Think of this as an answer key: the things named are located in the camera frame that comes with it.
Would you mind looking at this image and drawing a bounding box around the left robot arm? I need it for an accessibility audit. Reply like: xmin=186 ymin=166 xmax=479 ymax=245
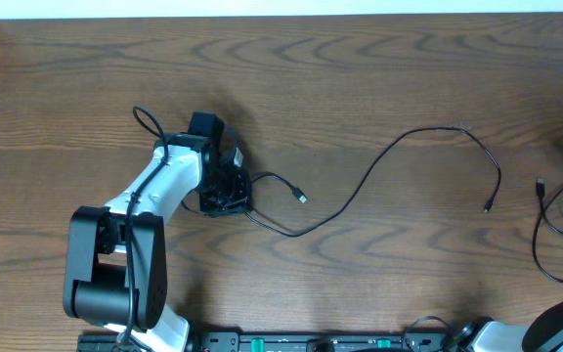
xmin=63 ymin=111 xmax=251 ymax=351

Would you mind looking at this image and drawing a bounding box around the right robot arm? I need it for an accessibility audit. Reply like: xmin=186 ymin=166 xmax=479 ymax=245
xmin=442 ymin=179 xmax=563 ymax=351

